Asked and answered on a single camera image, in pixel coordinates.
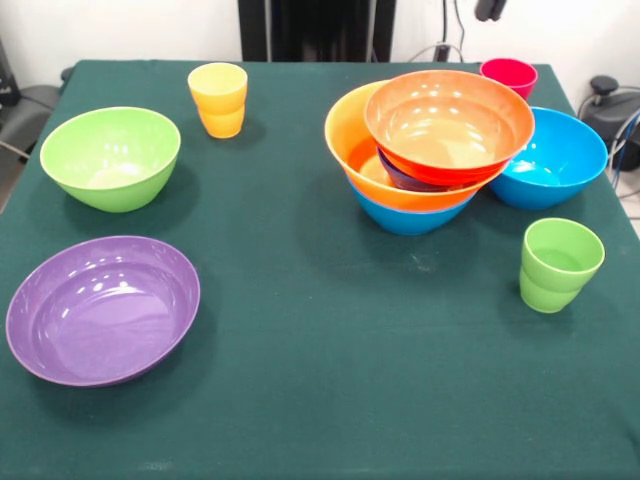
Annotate grey office chair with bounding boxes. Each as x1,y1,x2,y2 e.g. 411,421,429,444
0,84,64,151

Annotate yellow cup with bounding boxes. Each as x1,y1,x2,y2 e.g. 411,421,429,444
187,62,249,139

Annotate tangle of cables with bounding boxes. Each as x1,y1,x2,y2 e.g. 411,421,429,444
604,109,640,196

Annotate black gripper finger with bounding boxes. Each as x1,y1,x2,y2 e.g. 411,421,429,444
474,0,509,23

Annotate large yellow-orange bowl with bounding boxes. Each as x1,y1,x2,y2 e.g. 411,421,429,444
324,79,516,212

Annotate green cup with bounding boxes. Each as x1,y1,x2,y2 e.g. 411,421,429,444
519,217,606,315

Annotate purple bowl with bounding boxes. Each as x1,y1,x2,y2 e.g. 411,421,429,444
5,235,202,388

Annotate orange-red shallow bowl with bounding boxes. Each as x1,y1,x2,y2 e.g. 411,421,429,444
363,69,536,187

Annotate dark green tablecloth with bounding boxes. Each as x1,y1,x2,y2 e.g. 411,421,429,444
0,59,640,480

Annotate green bowl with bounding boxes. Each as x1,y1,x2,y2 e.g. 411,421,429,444
39,105,182,214

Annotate black wall cable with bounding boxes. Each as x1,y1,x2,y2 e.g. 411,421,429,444
409,0,469,64

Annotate light blue bowl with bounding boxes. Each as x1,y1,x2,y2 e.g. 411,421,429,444
487,105,609,211
348,174,476,237

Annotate red cup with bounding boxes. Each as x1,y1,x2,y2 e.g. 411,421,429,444
479,57,540,101

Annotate small dark blue bowl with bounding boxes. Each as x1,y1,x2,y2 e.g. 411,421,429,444
377,147,451,193

